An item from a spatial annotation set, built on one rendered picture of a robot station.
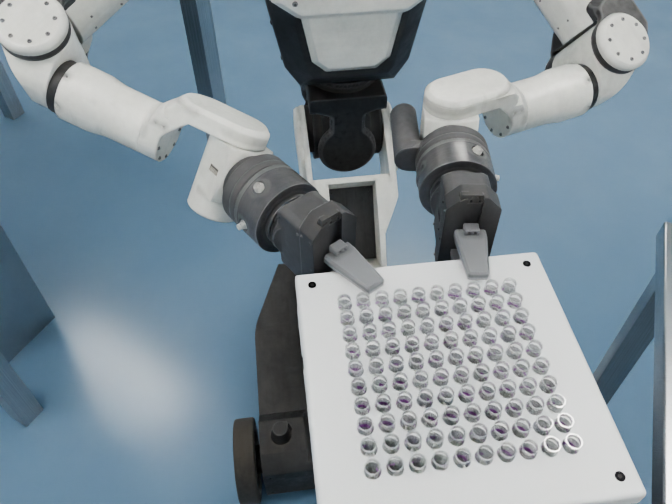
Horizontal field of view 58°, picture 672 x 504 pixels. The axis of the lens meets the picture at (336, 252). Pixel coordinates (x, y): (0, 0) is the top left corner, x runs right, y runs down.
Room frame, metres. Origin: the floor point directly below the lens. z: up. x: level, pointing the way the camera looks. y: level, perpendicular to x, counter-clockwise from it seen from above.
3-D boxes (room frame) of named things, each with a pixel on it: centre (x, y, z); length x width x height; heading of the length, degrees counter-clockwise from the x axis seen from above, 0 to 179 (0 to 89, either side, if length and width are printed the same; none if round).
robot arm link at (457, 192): (0.49, -0.14, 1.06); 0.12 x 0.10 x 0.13; 179
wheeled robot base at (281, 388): (0.88, -0.02, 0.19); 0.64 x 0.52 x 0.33; 8
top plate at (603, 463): (0.27, -0.10, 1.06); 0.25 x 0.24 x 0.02; 97
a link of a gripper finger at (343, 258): (0.38, -0.02, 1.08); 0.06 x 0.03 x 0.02; 39
